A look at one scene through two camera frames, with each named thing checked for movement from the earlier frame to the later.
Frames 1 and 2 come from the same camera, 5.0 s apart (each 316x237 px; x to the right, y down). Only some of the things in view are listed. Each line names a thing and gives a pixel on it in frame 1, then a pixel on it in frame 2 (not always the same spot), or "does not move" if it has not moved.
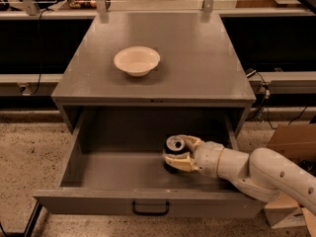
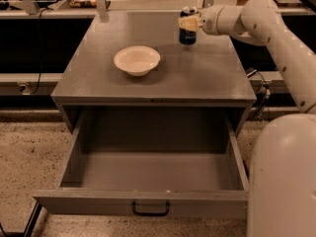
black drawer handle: [149, 213] does not move
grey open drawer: [113, 166] does not move
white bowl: [136, 60] does not move
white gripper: [207, 159] -> [208, 21]
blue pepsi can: [176, 145] -> [187, 37]
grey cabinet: [154, 59] does not move
